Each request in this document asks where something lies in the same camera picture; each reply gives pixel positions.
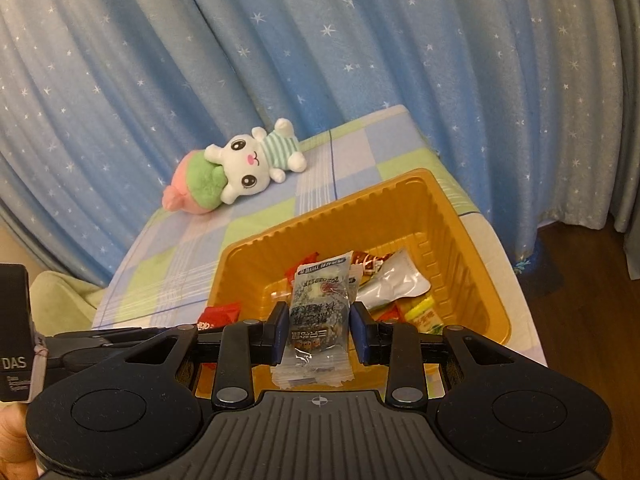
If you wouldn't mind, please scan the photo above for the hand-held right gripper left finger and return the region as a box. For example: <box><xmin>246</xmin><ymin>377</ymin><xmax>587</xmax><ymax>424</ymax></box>
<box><xmin>122</xmin><ymin>305</ymin><xmax>291</xmax><ymax>408</ymax></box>

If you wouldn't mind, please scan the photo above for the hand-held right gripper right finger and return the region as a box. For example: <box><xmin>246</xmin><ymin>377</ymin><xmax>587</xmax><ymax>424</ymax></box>
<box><xmin>350</xmin><ymin>302</ymin><xmax>521</xmax><ymax>408</ymax></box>

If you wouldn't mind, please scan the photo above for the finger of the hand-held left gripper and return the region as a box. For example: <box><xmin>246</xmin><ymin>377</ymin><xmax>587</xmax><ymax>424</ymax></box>
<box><xmin>47</xmin><ymin>344</ymin><xmax>132</xmax><ymax>375</ymax></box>
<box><xmin>49</xmin><ymin>326</ymin><xmax>176</xmax><ymax>348</ymax></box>

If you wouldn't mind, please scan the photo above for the small red snack packet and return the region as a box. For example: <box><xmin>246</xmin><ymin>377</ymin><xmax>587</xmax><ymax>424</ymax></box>
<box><xmin>196</xmin><ymin>300</ymin><xmax>244</xmax><ymax>334</ymax></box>

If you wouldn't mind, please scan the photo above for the small yellow snack packet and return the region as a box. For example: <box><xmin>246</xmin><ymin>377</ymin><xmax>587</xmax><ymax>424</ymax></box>
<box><xmin>403</xmin><ymin>295</ymin><xmax>444</xmax><ymax>337</ymax></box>

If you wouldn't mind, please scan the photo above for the orange plastic tray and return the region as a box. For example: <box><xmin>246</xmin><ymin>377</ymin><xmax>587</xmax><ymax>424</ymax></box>
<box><xmin>192</xmin><ymin>167</ymin><xmax>512</xmax><ymax>403</ymax></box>

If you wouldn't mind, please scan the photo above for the person's left hand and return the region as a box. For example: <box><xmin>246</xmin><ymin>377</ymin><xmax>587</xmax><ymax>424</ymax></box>
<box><xmin>0</xmin><ymin>402</ymin><xmax>42</xmax><ymax>480</ymax></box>

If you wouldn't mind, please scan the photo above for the orange-red snack packet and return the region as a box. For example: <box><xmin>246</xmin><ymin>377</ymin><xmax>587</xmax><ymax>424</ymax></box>
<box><xmin>374</xmin><ymin>304</ymin><xmax>407</xmax><ymax>324</ymax></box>

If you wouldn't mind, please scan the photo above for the light green chair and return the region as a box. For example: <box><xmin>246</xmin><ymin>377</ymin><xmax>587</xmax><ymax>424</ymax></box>
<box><xmin>29</xmin><ymin>270</ymin><xmax>110</xmax><ymax>333</ymax></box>

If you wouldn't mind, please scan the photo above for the silver foil snack packet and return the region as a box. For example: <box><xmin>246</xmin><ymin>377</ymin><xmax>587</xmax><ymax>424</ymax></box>
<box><xmin>354</xmin><ymin>250</ymin><xmax>431</xmax><ymax>312</ymax></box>

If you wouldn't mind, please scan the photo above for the white rabbit plush toy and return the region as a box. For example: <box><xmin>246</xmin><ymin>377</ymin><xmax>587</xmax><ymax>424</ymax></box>
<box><xmin>161</xmin><ymin>118</ymin><xmax>308</xmax><ymax>216</ymax></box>

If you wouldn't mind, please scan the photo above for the blue star-print curtain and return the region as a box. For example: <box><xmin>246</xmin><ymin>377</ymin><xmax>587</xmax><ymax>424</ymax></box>
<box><xmin>0</xmin><ymin>0</ymin><xmax>631</xmax><ymax>288</ymax></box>

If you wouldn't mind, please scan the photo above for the grey-green curtain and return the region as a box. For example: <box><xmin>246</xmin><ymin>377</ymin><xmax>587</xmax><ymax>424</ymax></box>
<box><xmin>602</xmin><ymin>0</ymin><xmax>640</xmax><ymax>234</ymax></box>

